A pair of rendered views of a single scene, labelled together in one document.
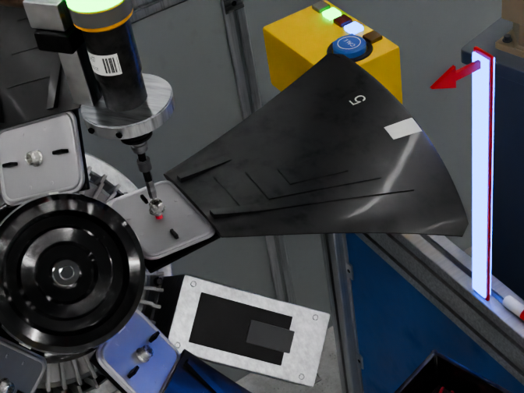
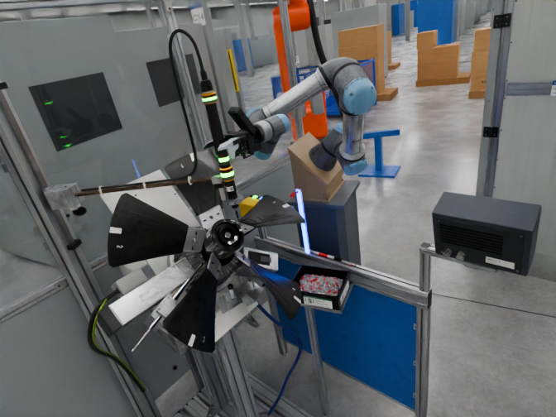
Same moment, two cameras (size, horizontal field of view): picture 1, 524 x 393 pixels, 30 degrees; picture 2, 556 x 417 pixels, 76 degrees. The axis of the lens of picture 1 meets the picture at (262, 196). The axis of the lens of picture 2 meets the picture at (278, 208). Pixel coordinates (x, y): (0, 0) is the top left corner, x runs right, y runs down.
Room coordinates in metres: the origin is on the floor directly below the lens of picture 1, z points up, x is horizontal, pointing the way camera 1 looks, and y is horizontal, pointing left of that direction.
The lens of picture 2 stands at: (-0.50, 0.34, 1.79)
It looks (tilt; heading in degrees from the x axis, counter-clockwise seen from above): 26 degrees down; 340
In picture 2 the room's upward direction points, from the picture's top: 10 degrees counter-clockwise
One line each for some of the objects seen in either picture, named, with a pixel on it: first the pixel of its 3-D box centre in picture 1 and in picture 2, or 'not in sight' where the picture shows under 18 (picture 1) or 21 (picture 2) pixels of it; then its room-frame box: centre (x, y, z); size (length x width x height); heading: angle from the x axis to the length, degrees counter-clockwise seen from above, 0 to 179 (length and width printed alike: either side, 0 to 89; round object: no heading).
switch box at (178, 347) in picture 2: not in sight; (173, 324); (0.83, 0.43, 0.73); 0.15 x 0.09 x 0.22; 25
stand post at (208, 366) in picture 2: not in sight; (198, 337); (0.87, 0.35, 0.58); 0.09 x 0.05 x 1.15; 115
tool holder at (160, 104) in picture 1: (102, 55); (227, 189); (0.62, 0.10, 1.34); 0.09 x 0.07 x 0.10; 60
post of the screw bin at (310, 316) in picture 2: not in sight; (317, 358); (0.59, -0.12, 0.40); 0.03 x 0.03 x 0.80; 40
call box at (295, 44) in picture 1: (332, 70); (258, 210); (1.04, -0.12, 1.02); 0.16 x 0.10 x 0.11; 25
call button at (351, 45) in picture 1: (349, 47); not in sight; (1.00, -0.14, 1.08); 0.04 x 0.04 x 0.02
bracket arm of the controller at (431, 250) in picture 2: not in sight; (457, 256); (0.20, -0.51, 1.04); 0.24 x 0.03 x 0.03; 25
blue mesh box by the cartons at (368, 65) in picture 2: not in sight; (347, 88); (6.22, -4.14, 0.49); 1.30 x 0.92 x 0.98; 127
